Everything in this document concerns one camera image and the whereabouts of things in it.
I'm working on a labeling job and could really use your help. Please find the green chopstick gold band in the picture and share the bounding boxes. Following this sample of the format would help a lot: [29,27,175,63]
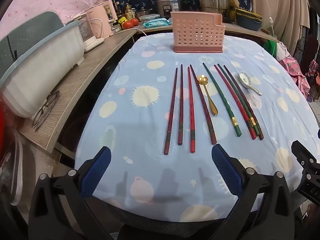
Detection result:
[217,63,260,137]
[202,62,242,137]

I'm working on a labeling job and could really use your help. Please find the steel rice cooker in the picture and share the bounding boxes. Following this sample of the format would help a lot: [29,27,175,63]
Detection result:
[157,0,183,19]

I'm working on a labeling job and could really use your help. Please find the white ceramic spoon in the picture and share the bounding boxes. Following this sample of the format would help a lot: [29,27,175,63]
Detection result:
[238,71,263,96]

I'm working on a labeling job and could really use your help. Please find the beige curtain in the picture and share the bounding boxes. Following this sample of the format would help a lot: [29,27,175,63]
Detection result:
[250,0,312,55]

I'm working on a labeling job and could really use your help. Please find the grey-green perforated panel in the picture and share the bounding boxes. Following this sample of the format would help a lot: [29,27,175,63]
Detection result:
[0,11,64,75]

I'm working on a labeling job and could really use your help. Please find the gold flower spoon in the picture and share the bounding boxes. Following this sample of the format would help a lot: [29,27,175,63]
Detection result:
[197,74,218,116]

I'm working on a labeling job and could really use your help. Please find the pink electric kettle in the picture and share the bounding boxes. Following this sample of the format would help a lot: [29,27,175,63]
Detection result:
[86,0,118,39]

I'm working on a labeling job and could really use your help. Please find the blue wet wipes pack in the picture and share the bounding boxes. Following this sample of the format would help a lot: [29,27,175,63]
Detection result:
[143,18,173,28]

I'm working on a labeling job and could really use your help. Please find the red chopstick dark band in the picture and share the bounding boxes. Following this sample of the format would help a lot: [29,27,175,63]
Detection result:
[187,66,196,153]

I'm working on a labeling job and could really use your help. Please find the dark framed eyeglasses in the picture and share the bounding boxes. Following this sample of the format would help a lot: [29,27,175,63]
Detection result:
[31,90,61,132]

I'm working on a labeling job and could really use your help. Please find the clear lidded food container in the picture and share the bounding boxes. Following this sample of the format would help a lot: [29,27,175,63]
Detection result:
[139,14,160,22]

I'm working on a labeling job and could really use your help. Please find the pink floral cloth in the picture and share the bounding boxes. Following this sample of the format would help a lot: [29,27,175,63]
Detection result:
[276,42,315,100]

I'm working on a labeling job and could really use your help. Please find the clear plastic container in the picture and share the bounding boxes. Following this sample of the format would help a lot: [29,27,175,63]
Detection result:
[0,130,25,207]

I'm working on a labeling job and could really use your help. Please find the pink perforated plastic basket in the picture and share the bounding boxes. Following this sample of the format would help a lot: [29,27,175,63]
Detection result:
[170,11,225,54]

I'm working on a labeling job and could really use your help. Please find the white tub blue rim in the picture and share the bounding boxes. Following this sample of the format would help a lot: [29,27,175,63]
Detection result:
[0,20,85,118]

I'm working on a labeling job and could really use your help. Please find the blue printed tablecloth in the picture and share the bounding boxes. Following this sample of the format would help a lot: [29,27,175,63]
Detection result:
[74,33,320,223]

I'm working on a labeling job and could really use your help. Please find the maroon chopstick gold band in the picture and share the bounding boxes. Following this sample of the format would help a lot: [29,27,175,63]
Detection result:
[223,65,265,141]

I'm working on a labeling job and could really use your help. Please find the red twisted chopstick gold band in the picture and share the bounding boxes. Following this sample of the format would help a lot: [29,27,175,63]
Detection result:
[214,65,257,140]

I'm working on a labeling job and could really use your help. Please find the white glass-topped appliance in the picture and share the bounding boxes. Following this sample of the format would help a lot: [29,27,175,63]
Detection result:
[65,12,105,53]

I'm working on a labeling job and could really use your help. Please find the dark maroon chopstick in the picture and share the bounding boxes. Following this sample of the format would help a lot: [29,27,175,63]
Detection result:
[164,67,178,155]
[177,64,184,146]
[189,64,217,145]

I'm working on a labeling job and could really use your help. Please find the white appliance power cord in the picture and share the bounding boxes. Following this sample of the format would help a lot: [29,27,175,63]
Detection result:
[104,27,149,40]

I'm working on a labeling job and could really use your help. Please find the white cable with switch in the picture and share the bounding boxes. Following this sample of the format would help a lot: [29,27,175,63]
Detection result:
[259,0,280,43]

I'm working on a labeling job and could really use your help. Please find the small pot glass lid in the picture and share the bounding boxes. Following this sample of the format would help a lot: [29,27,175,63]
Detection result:
[135,7,153,18]

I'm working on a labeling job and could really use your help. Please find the yellowish stuffed toy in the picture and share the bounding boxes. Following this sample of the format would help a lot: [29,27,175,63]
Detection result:
[229,0,240,23]

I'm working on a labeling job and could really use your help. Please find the dark blue baking dish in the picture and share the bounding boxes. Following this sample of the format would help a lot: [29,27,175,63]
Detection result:
[236,14,263,32]

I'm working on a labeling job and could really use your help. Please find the yellow rimmed baking dish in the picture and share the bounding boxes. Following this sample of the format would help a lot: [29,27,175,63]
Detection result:
[235,8,263,21]

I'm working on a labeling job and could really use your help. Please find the dark ornate chair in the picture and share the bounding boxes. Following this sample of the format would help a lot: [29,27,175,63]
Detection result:
[292,34,320,68]

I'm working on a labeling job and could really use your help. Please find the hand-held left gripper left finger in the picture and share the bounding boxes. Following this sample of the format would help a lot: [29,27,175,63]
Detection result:
[28,145,118,240]

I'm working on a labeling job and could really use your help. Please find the green plastic basin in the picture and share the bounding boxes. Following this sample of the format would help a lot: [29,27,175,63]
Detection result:
[261,39,279,60]

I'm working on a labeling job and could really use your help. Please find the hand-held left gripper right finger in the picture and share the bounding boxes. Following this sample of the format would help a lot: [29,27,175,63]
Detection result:
[211,144,300,240]

